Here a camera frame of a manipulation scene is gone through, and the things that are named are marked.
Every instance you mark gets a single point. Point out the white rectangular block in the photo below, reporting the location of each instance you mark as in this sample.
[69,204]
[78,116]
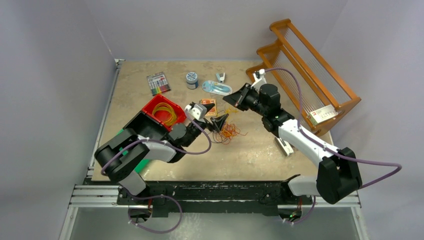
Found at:
[285,146]

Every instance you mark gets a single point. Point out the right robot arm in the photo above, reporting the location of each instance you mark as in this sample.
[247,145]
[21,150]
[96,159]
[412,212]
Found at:
[336,176]

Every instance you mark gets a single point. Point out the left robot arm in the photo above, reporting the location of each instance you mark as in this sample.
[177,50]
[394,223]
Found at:
[147,139]

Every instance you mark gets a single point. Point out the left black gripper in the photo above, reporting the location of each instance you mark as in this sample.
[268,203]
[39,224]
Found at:
[218,120]

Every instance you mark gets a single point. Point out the green plastic bin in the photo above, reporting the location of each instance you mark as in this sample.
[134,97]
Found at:
[142,164]

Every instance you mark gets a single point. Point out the marker pen pack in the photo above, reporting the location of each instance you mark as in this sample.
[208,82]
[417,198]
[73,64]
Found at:
[158,83]

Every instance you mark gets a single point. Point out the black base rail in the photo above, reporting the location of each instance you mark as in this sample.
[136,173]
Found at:
[265,197]

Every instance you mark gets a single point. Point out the black plastic bin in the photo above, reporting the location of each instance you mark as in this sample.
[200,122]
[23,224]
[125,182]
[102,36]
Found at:
[146,126]

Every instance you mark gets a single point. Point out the small round tin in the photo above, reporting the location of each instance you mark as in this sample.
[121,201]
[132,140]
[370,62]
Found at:
[192,80]

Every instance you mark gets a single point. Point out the white small box on rack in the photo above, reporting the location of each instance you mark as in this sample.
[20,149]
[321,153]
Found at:
[322,114]

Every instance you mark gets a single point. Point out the red plastic bin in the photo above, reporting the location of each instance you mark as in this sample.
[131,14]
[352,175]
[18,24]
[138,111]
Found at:
[165,111]

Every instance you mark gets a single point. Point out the wooden rack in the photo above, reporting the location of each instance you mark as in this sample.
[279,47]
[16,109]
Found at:
[307,78]

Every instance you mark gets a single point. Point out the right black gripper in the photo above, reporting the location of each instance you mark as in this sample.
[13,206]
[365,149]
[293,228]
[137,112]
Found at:
[236,99]

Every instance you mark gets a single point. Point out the orange spiral notebook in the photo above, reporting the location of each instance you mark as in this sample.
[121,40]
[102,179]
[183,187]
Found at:
[213,112]

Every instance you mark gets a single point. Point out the blue correction tape package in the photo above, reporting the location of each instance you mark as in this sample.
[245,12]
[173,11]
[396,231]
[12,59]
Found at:
[217,88]

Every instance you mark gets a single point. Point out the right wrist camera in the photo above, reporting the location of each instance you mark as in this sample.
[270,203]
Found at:
[259,79]

